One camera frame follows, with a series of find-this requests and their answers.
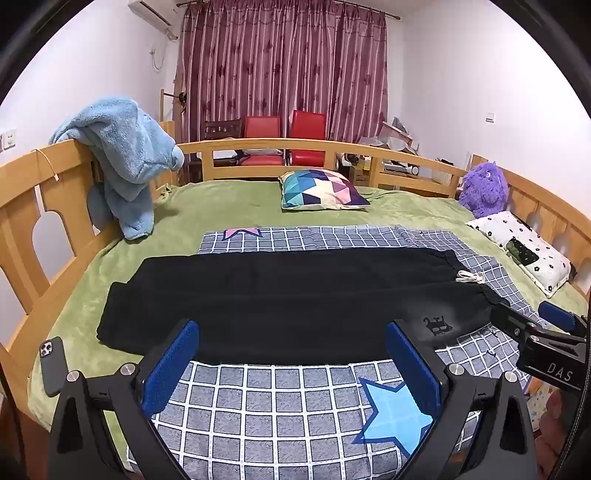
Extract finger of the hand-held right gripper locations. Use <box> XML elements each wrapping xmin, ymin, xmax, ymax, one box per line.
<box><xmin>490</xmin><ymin>302</ymin><xmax>541</xmax><ymax>342</ymax></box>
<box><xmin>538</xmin><ymin>301</ymin><xmax>589</xmax><ymax>335</ymax></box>

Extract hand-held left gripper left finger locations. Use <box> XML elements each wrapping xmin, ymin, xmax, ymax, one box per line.
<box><xmin>48</xmin><ymin>318</ymin><xmax>200</xmax><ymax>480</ymax></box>

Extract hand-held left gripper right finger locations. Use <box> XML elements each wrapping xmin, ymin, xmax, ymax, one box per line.
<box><xmin>385</xmin><ymin>319</ymin><xmax>539</xmax><ymax>480</ymax></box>

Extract black pants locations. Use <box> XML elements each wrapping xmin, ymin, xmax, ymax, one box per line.
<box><xmin>96</xmin><ymin>247</ymin><xmax>511</xmax><ymax>367</ymax></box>

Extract person's right hand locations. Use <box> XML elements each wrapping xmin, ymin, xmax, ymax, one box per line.
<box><xmin>536</xmin><ymin>390</ymin><xmax>583</xmax><ymax>480</ymax></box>

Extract white flowered pillow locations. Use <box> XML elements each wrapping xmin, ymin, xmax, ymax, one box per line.
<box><xmin>465</xmin><ymin>211</ymin><xmax>573</xmax><ymax>298</ymax></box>

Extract dark green cloth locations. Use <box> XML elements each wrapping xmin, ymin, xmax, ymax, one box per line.
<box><xmin>505</xmin><ymin>237</ymin><xmax>540</xmax><ymax>266</ymax></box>

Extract black smartphone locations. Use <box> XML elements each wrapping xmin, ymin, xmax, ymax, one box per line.
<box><xmin>39</xmin><ymin>336</ymin><xmax>68</xmax><ymax>398</ymax></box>

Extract grey checked blanket with stars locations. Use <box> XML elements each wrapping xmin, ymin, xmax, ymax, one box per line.
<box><xmin>127</xmin><ymin>224</ymin><xmax>550</xmax><ymax>480</ymax></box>

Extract purple plush toy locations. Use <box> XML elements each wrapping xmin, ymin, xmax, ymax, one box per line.
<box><xmin>458</xmin><ymin>161</ymin><xmax>509</xmax><ymax>219</ymax></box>

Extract green bed sheet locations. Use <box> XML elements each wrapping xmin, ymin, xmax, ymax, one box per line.
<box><xmin>28</xmin><ymin>179</ymin><xmax>578</xmax><ymax>457</ymax></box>

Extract colourful geometric pillow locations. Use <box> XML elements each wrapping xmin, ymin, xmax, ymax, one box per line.
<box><xmin>278</xmin><ymin>168</ymin><xmax>371</xmax><ymax>212</ymax></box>

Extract pile of cardboard and papers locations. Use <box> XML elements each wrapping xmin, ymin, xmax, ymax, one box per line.
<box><xmin>337</xmin><ymin>117</ymin><xmax>421</xmax><ymax>188</ymax></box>

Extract dark wooden chair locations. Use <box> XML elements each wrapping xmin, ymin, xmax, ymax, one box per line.
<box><xmin>203</xmin><ymin>119</ymin><xmax>243</xmax><ymax>162</ymax></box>

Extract red chair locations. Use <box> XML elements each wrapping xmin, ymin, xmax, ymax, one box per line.
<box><xmin>239</xmin><ymin>115</ymin><xmax>283</xmax><ymax>168</ymax></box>
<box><xmin>288</xmin><ymin>110</ymin><xmax>328</xmax><ymax>167</ymax></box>

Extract wooden coat rack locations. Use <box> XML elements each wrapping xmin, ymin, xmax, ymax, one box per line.
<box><xmin>159</xmin><ymin>88</ymin><xmax>188</xmax><ymax>139</ymax></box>

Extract dark red curtain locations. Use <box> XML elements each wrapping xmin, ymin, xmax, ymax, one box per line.
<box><xmin>174</xmin><ymin>0</ymin><xmax>389</xmax><ymax>144</ymax></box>

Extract curtain rod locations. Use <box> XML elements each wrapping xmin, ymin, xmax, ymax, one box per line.
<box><xmin>180</xmin><ymin>0</ymin><xmax>400</xmax><ymax>20</ymax></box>

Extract white air conditioner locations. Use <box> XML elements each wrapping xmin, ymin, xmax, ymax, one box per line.
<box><xmin>127</xmin><ymin>0</ymin><xmax>178</xmax><ymax>41</ymax></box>

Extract wooden bed frame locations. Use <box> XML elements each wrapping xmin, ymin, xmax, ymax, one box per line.
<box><xmin>0</xmin><ymin>137</ymin><xmax>591</xmax><ymax>480</ymax></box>

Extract white cable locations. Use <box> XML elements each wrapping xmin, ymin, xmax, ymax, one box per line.
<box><xmin>32</xmin><ymin>148</ymin><xmax>58</xmax><ymax>181</ymax></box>

